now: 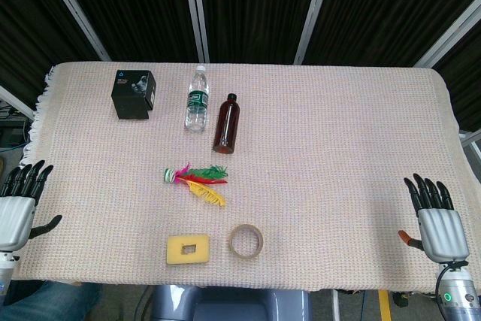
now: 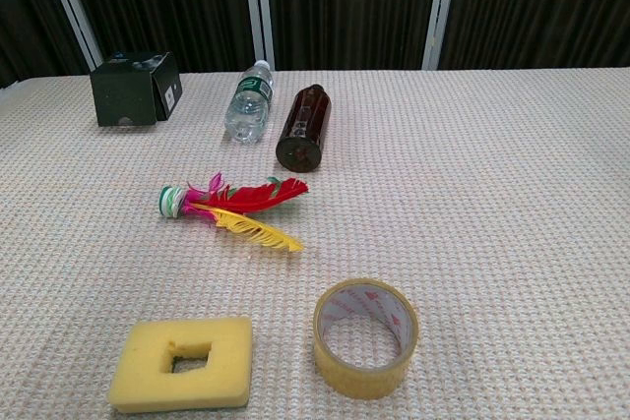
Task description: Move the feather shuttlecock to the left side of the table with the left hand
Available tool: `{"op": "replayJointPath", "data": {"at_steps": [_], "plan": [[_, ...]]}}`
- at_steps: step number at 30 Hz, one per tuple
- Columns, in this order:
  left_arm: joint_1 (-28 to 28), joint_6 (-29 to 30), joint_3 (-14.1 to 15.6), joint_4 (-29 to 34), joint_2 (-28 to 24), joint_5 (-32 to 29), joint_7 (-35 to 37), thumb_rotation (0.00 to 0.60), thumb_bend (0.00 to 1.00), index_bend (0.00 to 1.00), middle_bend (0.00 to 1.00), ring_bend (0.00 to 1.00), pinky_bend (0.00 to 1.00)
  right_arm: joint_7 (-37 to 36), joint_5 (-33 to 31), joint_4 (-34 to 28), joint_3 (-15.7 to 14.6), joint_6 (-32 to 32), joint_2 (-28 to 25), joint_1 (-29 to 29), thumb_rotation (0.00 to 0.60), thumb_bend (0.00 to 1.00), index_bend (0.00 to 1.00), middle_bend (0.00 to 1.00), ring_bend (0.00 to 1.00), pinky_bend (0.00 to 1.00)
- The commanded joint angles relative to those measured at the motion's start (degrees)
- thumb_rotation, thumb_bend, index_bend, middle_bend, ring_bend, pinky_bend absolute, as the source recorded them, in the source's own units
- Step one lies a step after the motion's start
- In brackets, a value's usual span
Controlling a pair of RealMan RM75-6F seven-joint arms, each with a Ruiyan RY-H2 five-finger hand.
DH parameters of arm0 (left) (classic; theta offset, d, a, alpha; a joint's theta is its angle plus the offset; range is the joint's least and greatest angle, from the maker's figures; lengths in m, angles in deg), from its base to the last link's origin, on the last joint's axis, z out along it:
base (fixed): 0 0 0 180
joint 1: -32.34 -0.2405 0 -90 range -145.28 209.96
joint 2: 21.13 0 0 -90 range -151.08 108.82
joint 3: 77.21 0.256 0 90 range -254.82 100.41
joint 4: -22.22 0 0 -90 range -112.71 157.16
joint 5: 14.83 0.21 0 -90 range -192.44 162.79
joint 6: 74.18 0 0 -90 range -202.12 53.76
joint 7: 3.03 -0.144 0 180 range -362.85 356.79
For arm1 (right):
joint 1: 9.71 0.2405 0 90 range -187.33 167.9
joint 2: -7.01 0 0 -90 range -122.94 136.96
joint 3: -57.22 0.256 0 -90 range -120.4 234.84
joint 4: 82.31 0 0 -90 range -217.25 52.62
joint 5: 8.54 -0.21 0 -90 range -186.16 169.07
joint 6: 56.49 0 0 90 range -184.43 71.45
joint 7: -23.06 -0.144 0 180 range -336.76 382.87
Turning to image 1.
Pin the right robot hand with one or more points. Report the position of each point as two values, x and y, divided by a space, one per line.
442 231

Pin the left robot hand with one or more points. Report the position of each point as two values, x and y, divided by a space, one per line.
15 215

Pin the colourful feather shuttlecock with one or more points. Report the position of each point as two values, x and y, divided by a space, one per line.
195 182

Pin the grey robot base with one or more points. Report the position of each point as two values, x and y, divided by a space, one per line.
229 304

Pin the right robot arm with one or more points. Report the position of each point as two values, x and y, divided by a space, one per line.
456 291

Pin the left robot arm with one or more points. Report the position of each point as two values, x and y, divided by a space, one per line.
5 272

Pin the blue jeans leg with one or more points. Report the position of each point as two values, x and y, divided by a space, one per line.
49 302

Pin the black cardboard box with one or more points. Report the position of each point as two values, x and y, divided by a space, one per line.
134 94

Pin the yellow sponge with rectangular hole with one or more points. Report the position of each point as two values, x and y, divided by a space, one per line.
188 249

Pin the brown tape roll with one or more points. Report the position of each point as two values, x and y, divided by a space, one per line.
246 242

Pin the beige woven tablecloth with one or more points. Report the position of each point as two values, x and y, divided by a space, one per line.
263 148

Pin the clear plastic water bottle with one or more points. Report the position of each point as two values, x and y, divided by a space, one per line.
197 103

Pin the brown amber bottle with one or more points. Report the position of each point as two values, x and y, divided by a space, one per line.
226 125

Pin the white aluminium frame post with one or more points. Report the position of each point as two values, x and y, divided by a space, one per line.
15 101
451 39
195 9
313 13
75 5

